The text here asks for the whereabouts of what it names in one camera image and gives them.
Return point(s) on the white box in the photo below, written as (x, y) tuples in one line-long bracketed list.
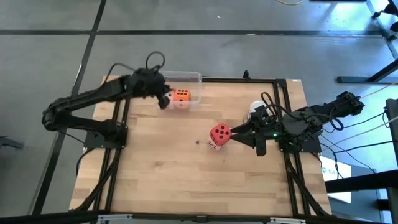
[(339, 163)]

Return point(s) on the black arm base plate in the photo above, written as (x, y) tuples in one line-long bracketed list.
[(93, 141), (304, 146)]

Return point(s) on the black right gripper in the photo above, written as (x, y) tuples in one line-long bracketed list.
[(267, 133)]

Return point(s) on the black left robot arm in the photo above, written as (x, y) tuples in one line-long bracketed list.
[(93, 93)]

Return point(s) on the black rig frame bar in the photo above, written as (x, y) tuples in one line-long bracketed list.
[(62, 216)]

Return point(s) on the orange foam die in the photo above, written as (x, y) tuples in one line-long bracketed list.
[(182, 95)]

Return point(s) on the red foam die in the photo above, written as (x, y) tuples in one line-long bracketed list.
[(220, 133)]

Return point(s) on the white mushroom lamp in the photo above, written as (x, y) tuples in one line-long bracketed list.
[(255, 107)]

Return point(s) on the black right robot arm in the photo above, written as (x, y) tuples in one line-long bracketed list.
[(326, 112)]

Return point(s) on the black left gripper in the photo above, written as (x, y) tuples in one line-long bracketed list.
[(149, 84)]

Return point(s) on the dark furniture edge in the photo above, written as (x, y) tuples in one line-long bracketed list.
[(392, 124)]

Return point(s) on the clear plastic container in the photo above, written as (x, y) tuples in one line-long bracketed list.
[(194, 77)]

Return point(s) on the black floor stand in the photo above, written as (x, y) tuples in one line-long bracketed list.
[(357, 79)]

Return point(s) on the black table-level camera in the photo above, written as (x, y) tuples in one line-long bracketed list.
[(246, 75)]

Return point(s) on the pink foam die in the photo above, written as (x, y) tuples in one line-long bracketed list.
[(214, 147), (170, 99)]

